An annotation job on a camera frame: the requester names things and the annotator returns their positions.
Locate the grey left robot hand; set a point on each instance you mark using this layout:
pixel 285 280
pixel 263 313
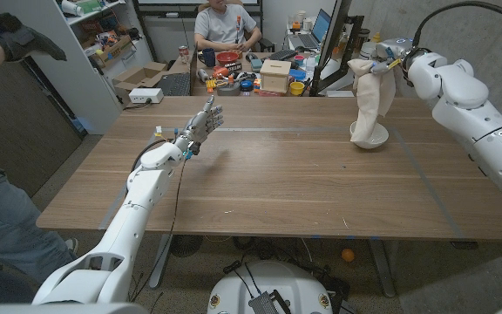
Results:
pixel 198 126

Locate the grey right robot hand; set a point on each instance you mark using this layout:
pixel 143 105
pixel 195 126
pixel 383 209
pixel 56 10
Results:
pixel 392 50

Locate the white cloth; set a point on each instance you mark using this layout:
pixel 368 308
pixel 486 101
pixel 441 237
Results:
pixel 371 100

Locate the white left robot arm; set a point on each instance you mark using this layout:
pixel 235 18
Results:
pixel 142 192

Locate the white domed robot base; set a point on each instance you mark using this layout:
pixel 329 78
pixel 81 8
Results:
pixel 277 283

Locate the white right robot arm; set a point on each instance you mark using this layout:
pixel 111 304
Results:
pixel 473 113

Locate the red bowl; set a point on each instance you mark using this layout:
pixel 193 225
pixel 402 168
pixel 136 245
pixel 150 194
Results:
pixel 227 58

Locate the white ceramic bowl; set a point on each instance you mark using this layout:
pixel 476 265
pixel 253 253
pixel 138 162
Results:
pixel 380 138

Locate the yellow capped bottle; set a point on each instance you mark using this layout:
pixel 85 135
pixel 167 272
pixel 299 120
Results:
pixel 376 37

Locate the white canister with label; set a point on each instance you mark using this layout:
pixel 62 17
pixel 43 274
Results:
pixel 366 50

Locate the dark jar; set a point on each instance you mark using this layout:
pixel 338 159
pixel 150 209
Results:
pixel 362 37

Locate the cluttered wooden desk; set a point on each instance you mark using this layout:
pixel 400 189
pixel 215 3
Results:
pixel 198 90

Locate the yellow toy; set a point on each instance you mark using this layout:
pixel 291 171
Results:
pixel 210 86

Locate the black keyboard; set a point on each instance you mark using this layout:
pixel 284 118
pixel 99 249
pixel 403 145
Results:
pixel 174 84
pixel 282 55

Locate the grey metal cylinder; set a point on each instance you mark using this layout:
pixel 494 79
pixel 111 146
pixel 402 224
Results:
pixel 203 75

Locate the orange toy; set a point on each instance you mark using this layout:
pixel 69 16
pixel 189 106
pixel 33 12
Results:
pixel 220 72

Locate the white power box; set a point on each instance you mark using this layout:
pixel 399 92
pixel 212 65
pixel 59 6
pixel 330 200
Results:
pixel 146 95

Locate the black monitor on stand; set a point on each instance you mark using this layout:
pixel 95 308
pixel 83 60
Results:
pixel 331 35

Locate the white flat pad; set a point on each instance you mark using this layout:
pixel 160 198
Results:
pixel 339 93

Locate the black labelled box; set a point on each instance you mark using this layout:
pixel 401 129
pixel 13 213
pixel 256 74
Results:
pixel 233 67

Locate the dark blue mug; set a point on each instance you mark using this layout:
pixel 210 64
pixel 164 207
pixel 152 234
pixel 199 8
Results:
pixel 208 57

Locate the red and white soda can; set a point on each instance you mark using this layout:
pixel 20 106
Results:
pixel 184 54

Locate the open silver laptop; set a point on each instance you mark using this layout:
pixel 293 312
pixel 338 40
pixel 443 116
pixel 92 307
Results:
pixel 320 26

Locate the open cardboard box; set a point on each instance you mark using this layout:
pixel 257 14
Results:
pixel 140 78

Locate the teal small box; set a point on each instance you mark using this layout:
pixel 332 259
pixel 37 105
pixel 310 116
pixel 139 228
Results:
pixel 256 65

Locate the white mug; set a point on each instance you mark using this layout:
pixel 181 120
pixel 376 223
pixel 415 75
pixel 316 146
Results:
pixel 307 24

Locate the light wooden slot box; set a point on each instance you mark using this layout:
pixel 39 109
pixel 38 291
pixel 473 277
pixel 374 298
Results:
pixel 275 76

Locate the seated person in grey shirt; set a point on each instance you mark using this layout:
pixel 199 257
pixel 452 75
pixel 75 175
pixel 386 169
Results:
pixel 225 28

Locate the yellow cup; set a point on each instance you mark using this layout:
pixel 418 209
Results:
pixel 296 88

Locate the cardboard box with toys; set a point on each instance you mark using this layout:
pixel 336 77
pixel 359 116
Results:
pixel 111 51

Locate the black round fan grille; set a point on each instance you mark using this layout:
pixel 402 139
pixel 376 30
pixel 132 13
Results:
pixel 185 245

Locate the grey tape strip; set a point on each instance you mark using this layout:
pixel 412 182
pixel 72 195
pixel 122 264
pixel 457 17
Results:
pixel 112 209
pixel 428 183

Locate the grey table leg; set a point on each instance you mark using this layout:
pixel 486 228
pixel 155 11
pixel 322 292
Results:
pixel 382 268
pixel 161 261

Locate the white shelf unit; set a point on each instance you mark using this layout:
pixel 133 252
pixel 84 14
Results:
pixel 59 87

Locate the green box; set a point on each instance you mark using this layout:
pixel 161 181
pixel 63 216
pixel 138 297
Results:
pixel 89 5

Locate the black finned electronics module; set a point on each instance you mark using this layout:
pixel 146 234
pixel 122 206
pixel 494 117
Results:
pixel 263 304

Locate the orange ball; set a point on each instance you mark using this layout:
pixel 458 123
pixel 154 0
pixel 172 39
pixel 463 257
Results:
pixel 348 255

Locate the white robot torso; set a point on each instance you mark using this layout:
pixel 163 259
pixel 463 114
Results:
pixel 59 309

